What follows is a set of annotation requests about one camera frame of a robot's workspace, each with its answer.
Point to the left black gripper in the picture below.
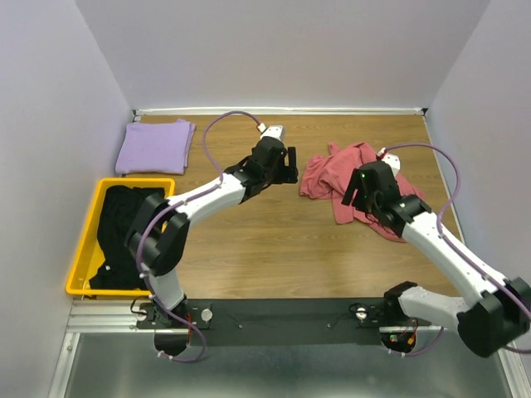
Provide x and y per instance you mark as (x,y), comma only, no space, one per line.
(288,174)

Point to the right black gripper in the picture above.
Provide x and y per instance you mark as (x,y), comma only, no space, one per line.
(355,182)

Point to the red t shirt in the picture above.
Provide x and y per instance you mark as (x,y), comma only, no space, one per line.
(327,178)

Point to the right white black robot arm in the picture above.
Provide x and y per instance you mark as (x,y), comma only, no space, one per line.
(490,310)

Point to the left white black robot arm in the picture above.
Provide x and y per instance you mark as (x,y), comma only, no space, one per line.
(157,237)

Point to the folded purple t shirt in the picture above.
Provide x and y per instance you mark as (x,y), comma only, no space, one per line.
(161,148)

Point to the black t shirt in bin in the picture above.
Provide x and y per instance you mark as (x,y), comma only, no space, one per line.
(120,206)

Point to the yellow plastic bin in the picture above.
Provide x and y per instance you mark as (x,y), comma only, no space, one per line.
(88,256)

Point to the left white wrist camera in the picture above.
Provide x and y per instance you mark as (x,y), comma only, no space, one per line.
(272,131)

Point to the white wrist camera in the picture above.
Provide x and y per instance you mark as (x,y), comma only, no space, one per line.
(392,160)
(272,131)

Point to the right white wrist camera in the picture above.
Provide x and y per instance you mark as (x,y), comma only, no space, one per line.
(392,160)

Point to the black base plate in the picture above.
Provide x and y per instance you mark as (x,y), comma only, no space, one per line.
(277,322)

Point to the aluminium front rail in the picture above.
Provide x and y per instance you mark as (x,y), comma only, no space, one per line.
(103,316)

